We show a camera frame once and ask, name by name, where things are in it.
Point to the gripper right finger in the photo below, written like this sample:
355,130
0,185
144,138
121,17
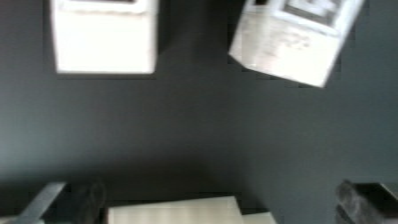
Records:
366,203

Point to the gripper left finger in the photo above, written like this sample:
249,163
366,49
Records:
66,204

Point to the white square tabletop tray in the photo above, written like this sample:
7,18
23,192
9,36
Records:
199,211

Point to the white table leg with tag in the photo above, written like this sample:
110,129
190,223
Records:
289,36

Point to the white table leg block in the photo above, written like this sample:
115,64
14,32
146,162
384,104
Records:
105,36

